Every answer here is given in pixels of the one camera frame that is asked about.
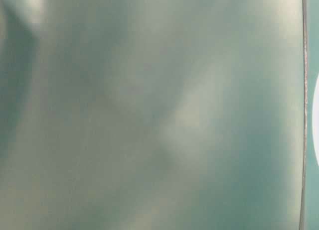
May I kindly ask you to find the white bowl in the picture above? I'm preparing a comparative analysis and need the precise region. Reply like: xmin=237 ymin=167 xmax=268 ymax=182
xmin=312 ymin=78 xmax=319 ymax=164

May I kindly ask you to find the green table cloth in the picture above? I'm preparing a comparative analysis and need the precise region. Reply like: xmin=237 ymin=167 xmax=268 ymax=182
xmin=0 ymin=0 xmax=319 ymax=230

